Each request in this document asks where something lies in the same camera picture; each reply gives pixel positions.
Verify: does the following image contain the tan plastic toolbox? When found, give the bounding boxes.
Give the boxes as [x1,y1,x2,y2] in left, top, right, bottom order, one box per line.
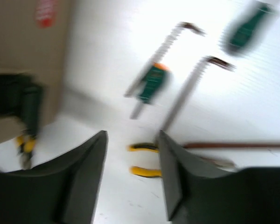
[0,0,72,147]

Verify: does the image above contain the black toolbox tray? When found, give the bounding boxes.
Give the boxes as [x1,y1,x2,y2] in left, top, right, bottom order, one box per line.
[0,73,44,138]

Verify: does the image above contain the small bronze hex key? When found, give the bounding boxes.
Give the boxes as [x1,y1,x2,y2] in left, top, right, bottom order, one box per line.
[124,22,205,97]

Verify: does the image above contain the long thin bronze hex key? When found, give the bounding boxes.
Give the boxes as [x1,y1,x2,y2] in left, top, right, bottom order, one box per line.
[161,56,235,131]

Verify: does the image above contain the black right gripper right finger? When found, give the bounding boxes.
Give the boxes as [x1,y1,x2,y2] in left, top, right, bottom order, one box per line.
[159,132,280,224]

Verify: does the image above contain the green stubby phillips screwdriver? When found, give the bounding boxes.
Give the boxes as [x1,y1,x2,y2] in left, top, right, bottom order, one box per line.
[130,63,169,119]

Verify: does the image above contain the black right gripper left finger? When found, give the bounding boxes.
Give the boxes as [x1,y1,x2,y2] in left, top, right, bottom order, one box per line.
[0,131,108,224]

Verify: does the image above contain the yellow black needle-nose pliers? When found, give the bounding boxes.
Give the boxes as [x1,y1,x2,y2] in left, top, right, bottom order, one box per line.
[127,143,236,178]

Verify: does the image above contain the yellow black pliers in toolbox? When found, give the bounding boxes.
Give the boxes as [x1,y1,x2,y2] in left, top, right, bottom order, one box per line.
[15,129,38,170]

